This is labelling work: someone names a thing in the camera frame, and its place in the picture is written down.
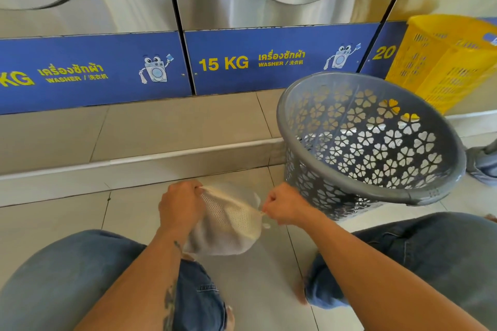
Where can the person's right hand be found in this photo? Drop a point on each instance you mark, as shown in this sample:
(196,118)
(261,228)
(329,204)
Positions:
(285,204)

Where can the person's blue denim shorts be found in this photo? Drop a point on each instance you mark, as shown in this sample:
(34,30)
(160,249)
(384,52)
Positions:
(77,276)

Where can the grey furniture base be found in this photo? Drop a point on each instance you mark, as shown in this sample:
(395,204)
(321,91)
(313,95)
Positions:
(483,164)

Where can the person's right foot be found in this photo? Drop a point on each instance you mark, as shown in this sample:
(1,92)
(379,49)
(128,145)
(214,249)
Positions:
(300,292)

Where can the person's left forearm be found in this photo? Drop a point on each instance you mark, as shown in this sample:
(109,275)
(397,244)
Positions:
(136,284)

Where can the grey plastic laundry basket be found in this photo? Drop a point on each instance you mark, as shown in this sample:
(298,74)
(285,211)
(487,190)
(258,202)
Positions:
(458,171)

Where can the white mesh laundry bag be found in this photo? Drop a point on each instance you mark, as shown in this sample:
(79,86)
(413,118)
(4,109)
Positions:
(229,226)

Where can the person's right forearm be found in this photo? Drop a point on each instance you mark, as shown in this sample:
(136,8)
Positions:
(388,284)

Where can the person's left hand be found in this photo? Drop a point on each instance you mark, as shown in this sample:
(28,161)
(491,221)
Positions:
(180,206)

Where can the yellow plastic basket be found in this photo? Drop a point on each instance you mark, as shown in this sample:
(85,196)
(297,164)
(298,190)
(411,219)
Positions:
(446,59)

